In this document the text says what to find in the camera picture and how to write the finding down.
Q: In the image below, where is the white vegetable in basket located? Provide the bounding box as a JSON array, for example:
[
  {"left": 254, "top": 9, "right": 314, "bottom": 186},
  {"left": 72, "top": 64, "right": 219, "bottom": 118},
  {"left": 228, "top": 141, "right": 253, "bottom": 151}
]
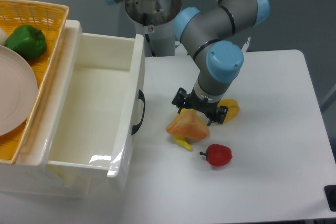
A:
[{"left": 0, "top": 28, "right": 9, "bottom": 46}]

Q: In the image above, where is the yellow bell pepper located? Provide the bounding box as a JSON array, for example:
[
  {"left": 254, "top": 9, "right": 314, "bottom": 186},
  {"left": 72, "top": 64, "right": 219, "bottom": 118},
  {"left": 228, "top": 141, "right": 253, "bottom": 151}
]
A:
[{"left": 218, "top": 99, "right": 240, "bottom": 123}]

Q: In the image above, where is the red bell pepper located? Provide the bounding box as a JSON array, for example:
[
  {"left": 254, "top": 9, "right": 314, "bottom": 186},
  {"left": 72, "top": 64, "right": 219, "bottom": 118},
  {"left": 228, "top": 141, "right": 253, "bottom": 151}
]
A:
[{"left": 199, "top": 144, "right": 233, "bottom": 167}]

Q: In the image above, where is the yellow woven basket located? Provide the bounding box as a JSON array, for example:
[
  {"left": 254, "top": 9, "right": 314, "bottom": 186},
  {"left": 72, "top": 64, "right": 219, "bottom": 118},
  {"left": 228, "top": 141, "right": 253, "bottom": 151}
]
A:
[{"left": 1, "top": 0, "right": 69, "bottom": 164}]

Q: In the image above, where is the black object at edge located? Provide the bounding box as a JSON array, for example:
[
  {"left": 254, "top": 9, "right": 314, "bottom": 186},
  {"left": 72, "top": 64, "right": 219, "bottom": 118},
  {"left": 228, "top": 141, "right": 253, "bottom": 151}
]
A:
[{"left": 324, "top": 185, "right": 336, "bottom": 212}]

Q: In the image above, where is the green bell pepper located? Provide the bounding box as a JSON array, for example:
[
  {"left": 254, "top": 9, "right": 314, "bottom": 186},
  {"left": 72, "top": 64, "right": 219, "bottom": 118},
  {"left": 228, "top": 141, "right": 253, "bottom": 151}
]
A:
[{"left": 4, "top": 25, "right": 47, "bottom": 60}]

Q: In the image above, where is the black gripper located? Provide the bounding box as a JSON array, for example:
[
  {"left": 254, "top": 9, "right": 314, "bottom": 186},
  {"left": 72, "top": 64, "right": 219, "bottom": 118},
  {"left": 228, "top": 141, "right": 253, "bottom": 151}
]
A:
[{"left": 171, "top": 88, "right": 228, "bottom": 126}]

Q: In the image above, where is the black drawer handle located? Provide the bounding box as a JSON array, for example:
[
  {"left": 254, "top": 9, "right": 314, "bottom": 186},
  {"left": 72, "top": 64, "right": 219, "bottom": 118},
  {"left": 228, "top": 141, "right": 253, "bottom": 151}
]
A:
[{"left": 131, "top": 89, "right": 146, "bottom": 135}]

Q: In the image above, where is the yellow banana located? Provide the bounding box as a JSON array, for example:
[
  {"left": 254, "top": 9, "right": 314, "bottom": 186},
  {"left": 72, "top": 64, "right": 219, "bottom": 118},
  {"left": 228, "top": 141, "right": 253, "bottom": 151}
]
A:
[{"left": 166, "top": 109, "right": 196, "bottom": 151}]

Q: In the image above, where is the pink plate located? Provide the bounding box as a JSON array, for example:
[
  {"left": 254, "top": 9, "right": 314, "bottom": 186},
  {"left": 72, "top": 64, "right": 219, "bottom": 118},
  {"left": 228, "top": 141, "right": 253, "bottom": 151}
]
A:
[{"left": 1, "top": 46, "right": 38, "bottom": 135}]

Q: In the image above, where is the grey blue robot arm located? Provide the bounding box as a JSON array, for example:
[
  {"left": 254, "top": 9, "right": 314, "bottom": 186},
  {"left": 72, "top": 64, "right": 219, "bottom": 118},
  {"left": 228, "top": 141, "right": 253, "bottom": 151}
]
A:
[{"left": 105, "top": 0, "right": 270, "bottom": 124}]

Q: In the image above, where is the orange triangle bread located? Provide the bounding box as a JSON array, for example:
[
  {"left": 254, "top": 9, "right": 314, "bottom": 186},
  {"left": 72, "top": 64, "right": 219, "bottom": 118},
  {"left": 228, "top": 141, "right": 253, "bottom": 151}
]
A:
[{"left": 166, "top": 109, "right": 210, "bottom": 140}]

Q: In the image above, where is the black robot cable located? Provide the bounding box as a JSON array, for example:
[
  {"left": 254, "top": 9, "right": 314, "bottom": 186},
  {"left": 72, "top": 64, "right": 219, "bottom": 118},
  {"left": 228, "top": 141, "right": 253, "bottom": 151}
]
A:
[{"left": 142, "top": 13, "right": 158, "bottom": 57}]

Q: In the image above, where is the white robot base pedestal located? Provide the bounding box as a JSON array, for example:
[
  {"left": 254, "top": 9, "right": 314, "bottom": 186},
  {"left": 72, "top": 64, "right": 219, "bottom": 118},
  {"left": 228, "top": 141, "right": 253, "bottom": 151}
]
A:
[{"left": 125, "top": 0, "right": 182, "bottom": 57}]

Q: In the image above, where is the white plastic drawer box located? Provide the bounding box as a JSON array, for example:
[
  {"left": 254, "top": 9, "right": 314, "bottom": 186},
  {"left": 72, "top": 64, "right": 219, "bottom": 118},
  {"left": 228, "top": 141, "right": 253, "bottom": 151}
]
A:
[{"left": 1, "top": 20, "right": 145, "bottom": 197}]

